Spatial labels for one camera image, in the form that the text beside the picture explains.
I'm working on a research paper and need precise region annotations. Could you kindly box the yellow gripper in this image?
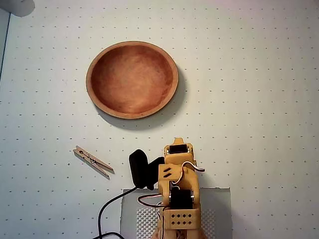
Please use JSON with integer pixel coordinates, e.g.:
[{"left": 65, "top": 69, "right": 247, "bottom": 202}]
[{"left": 163, "top": 136, "right": 198, "bottom": 167}]

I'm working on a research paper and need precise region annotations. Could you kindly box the wooden clothespin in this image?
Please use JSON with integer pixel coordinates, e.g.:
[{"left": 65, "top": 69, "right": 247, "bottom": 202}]
[{"left": 73, "top": 145, "right": 115, "bottom": 180}]

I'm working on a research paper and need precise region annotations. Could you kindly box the brown wooden bowl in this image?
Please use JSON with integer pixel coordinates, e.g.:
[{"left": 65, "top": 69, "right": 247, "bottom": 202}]
[{"left": 86, "top": 40, "right": 179, "bottom": 120}]

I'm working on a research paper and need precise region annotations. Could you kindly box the white checkered anti-slip mat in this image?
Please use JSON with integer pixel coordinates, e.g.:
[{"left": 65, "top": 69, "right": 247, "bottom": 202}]
[{"left": 136, "top": 208, "right": 216, "bottom": 239}]

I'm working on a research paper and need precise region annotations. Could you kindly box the white cylinder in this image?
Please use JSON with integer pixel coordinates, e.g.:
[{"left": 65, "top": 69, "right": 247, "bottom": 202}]
[{"left": 0, "top": 0, "right": 35, "bottom": 18}]

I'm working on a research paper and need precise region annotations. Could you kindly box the gripper servo wire bundle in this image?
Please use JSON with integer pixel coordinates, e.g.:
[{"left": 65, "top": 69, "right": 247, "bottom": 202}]
[{"left": 171, "top": 161, "right": 206, "bottom": 186}]

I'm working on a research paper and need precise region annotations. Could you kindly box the arm servo wire bundle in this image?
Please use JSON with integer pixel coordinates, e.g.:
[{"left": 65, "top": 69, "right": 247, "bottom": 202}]
[{"left": 138, "top": 193, "right": 172, "bottom": 239}]

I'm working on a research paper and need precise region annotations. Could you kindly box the grey base plate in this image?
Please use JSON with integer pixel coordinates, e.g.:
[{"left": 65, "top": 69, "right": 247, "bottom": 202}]
[{"left": 120, "top": 187, "right": 231, "bottom": 239}]

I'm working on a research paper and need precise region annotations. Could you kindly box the black camera cable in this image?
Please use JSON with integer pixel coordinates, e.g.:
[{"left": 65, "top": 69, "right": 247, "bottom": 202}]
[{"left": 92, "top": 186, "right": 138, "bottom": 239}]

